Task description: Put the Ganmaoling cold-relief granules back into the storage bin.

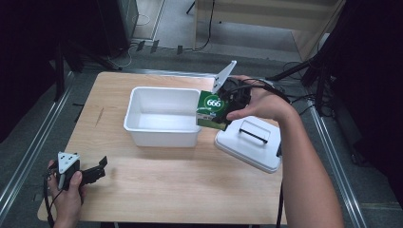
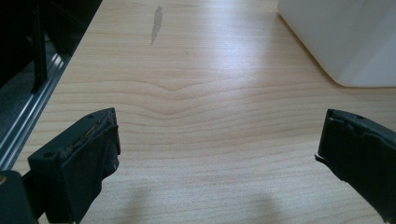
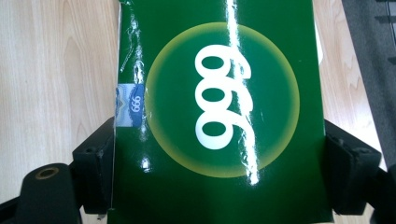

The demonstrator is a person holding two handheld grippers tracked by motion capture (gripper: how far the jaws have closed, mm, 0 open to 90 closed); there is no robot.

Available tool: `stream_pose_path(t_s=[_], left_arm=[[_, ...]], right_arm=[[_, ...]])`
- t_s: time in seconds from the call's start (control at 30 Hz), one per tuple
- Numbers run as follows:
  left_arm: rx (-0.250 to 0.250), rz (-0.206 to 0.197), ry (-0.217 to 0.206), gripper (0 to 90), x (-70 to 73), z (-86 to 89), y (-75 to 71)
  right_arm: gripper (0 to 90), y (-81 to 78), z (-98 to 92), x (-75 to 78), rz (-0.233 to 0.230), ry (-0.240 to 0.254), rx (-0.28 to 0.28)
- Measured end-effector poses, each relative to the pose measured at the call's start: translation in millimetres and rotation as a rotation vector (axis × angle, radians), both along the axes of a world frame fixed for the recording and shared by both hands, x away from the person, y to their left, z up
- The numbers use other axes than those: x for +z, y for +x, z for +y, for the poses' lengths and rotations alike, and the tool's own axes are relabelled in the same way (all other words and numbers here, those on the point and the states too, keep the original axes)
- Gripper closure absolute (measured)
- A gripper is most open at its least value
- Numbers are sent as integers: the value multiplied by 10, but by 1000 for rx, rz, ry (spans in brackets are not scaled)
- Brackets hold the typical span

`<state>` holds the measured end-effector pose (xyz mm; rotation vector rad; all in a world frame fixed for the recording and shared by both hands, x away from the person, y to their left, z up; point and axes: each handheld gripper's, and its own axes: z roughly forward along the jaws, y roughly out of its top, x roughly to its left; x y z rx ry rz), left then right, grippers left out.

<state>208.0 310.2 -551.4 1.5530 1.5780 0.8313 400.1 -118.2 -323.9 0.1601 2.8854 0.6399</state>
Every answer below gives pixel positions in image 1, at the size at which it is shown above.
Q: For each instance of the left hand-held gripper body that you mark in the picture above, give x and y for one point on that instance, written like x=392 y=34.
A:
x=67 y=166

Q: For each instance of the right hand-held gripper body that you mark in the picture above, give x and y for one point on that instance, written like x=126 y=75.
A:
x=229 y=85

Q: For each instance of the green cardboard box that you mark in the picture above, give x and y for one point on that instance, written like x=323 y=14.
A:
x=210 y=104

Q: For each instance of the white plastic storage box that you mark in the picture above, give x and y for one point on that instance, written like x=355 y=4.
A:
x=161 y=126

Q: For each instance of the person's left hand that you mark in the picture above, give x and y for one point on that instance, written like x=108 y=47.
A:
x=68 y=202

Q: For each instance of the person's right hand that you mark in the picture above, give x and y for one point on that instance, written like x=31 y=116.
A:
x=266 y=101

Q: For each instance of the black tape strip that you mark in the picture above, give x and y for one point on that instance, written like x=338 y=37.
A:
x=140 y=45
x=154 y=46
x=179 y=49

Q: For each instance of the light wooden cabinet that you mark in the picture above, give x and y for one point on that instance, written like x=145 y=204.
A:
x=263 y=12

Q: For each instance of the black metal stand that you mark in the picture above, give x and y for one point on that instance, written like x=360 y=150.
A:
x=59 y=76
x=320 y=82

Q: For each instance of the dark cabinet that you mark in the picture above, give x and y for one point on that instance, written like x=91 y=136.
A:
x=117 y=22

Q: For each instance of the silver metal floor rail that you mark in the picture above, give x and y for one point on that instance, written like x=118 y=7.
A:
x=34 y=148
x=339 y=171

